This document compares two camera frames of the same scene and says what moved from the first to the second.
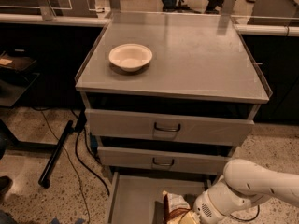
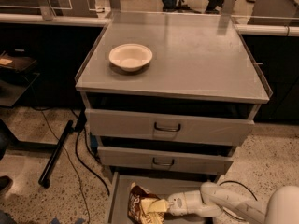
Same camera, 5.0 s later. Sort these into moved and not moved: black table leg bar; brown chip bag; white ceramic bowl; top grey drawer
Moved: brown chip bag
Not moved: top grey drawer; black table leg bar; white ceramic bowl
